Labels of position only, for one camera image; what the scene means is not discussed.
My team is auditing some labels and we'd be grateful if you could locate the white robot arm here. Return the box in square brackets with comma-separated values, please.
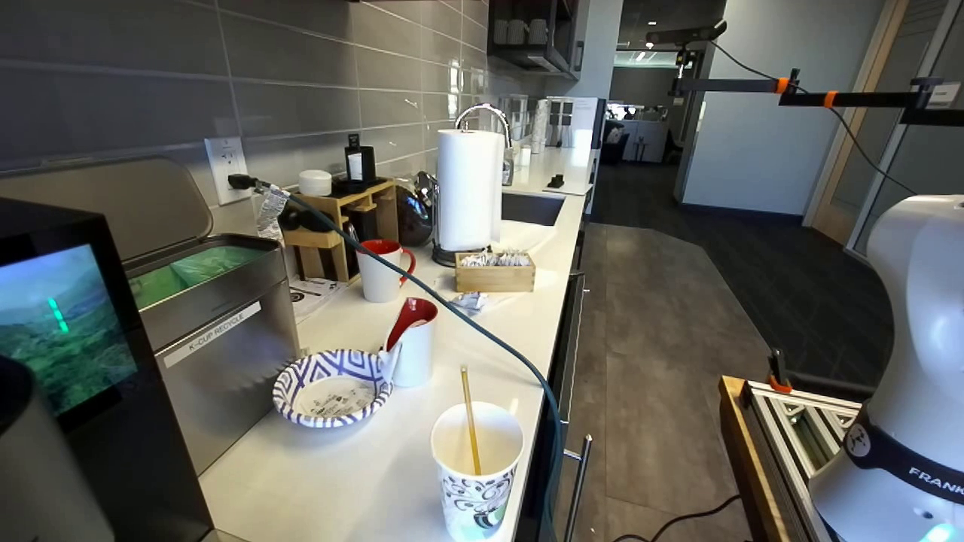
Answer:
[809, 195, 964, 542]

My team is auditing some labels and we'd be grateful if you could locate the black coffee maker with screen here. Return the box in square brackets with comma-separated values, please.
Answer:
[0, 199, 215, 542]

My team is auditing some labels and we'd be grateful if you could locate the wooden sweetener box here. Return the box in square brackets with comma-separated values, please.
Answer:
[456, 249, 535, 291]

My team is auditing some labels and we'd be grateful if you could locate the white mug red rim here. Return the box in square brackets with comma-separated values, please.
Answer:
[359, 237, 417, 303]

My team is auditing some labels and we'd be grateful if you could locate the white mug red interior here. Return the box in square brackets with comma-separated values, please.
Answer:
[385, 298, 436, 389]

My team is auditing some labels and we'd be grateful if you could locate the white paper towel roll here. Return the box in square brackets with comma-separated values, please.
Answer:
[435, 130, 504, 265]

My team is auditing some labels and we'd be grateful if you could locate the chrome sink faucet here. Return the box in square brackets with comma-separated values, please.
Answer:
[456, 102, 515, 188]

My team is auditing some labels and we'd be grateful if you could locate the wooden condiment shelf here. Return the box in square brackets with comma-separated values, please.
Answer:
[283, 181, 399, 284]

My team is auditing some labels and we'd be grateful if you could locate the dark glass bottle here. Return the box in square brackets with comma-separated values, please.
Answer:
[343, 132, 378, 183]

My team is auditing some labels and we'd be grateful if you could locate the wooden stir stick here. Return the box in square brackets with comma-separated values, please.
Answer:
[459, 368, 483, 475]

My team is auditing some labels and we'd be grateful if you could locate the white jar on shelf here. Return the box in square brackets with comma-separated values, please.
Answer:
[297, 168, 330, 195]

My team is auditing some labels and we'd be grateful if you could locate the blue patterned paper bowl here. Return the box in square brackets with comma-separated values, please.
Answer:
[271, 350, 391, 431]

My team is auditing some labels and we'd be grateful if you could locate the patterned paper cup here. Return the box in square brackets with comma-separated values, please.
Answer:
[431, 400, 525, 542]

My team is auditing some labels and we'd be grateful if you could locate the cabinet drawer handle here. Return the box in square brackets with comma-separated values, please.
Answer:
[564, 433, 594, 542]

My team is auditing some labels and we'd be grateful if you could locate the blue power cable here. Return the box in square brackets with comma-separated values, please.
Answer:
[227, 172, 565, 542]

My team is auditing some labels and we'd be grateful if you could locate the white wall outlet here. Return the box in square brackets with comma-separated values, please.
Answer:
[204, 140, 246, 204]

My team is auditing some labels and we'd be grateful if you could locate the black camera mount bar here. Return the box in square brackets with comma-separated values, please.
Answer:
[676, 74, 964, 128]

